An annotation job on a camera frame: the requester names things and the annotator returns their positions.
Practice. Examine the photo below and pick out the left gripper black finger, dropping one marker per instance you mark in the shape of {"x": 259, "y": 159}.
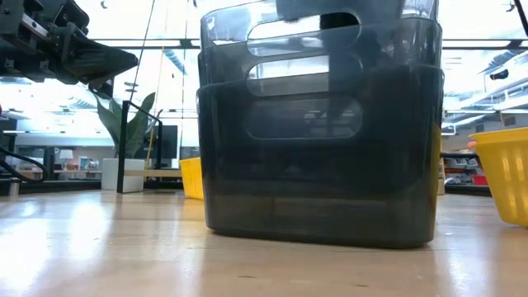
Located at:
{"x": 99, "y": 62}
{"x": 103, "y": 87}

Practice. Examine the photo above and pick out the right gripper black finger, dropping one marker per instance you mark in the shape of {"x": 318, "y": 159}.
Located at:
{"x": 339, "y": 20}

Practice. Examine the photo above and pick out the grey translucent plastic basket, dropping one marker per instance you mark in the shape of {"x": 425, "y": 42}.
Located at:
{"x": 222, "y": 66}
{"x": 313, "y": 189}
{"x": 222, "y": 24}

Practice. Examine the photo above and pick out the yellow slotted plastic basket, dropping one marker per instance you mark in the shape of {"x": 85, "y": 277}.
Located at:
{"x": 505, "y": 177}
{"x": 191, "y": 177}

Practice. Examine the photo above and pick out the black overhead beam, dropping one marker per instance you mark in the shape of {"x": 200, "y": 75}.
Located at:
{"x": 136, "y": 41}

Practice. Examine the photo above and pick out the green leafy plant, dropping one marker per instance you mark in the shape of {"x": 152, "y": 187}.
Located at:
{"x": 136, "y": 128}

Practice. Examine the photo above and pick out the small background table lamp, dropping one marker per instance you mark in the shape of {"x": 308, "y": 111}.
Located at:
{"x": 66, "y": 154}

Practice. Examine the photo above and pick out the black background monitor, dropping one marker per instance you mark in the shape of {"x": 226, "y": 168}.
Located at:
{"x": 169, "y": 142}

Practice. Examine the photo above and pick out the white plant pot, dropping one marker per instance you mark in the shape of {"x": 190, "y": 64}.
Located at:
{"x": 109, "y": 175}

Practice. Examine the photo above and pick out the dark ceiling fixture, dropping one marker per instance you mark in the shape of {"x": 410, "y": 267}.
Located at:
{"x": 499, "y": 74}

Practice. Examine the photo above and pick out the background storage shelving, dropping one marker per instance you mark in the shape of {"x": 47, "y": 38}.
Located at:
{"x": 464, "y": 173}

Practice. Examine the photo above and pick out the black frame wooden board shelf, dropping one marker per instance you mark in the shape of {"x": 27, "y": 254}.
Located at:
{"x": 121, "y": 144}

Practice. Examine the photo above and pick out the black aluminium table frame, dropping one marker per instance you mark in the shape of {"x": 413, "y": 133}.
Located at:
{"x": 62, "y": 186}

